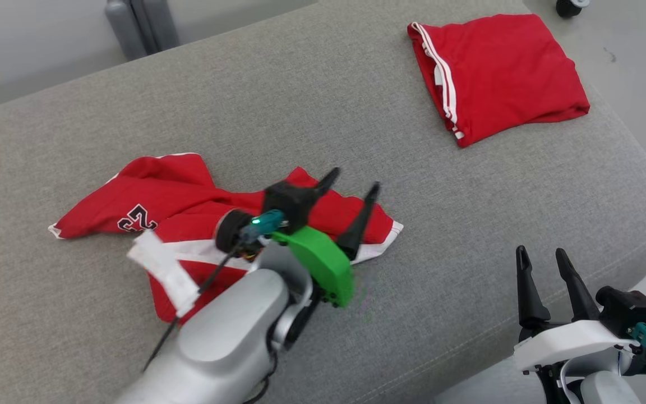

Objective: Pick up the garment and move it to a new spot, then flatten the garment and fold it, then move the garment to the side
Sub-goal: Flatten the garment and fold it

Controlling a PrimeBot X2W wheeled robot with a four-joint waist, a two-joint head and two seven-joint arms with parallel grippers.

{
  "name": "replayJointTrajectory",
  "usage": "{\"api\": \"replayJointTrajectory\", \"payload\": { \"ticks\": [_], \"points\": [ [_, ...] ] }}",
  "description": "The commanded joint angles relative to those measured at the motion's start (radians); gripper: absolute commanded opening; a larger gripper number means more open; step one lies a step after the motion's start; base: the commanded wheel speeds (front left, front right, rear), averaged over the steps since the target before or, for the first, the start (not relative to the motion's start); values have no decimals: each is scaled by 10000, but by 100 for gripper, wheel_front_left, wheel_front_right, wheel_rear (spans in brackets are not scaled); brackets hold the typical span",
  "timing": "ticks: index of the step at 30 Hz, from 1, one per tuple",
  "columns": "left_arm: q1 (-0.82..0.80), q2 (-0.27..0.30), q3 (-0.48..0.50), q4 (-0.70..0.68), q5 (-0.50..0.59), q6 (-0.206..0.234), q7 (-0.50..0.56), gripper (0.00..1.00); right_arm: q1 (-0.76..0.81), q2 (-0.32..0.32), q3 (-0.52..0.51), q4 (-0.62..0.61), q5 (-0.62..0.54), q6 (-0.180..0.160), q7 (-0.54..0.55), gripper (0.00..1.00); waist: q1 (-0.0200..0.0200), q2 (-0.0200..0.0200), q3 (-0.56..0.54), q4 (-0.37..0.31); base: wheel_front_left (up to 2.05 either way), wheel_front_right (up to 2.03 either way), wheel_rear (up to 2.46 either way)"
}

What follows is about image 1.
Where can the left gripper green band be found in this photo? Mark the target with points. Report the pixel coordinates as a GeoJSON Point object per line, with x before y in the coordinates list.
{"type": "Point", "coordinates": [323, 264]}

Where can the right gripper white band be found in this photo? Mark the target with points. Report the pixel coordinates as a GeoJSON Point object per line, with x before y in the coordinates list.
{"type": "Point", "coordinates": [570, 342]}

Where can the red jersey with number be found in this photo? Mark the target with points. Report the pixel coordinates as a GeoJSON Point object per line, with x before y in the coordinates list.
{"type": "Point", "coordinates": [171, 185]}

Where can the red Bulls 23 jersey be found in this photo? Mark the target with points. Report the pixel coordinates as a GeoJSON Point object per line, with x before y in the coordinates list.
{"type": "Point", "coordinates": [502, 73]}

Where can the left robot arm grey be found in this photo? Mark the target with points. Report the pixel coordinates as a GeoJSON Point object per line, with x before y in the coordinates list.
{"type": "Point", "coordinates": [227, 336]}

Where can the grey fabric sofa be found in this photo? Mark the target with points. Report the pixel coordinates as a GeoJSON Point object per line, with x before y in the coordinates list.
{"type": "Point", "coordinates": [300, 101]}

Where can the black caster wheel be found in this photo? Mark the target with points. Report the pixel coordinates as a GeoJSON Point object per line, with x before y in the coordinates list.
{"type": "Point", "coordinates": [568, 8]}

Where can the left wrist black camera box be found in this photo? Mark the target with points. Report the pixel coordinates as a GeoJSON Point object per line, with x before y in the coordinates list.
{"type": "Point", "coordinates": [289, 202]}

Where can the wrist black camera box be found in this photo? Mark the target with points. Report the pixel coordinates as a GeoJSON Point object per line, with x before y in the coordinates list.
{"type": "Point", "coordinates": [289, 202]}
{"type": "Point", "coordinates": [631, 308]}

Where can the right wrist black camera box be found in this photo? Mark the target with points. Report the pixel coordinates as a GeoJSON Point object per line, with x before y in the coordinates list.
{"type": "Point", "coordinates": [631, 308]}

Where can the grey double partition post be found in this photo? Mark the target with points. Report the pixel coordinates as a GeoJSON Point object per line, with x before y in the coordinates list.
{"type": "Point", "coordinates": [132, 28]}

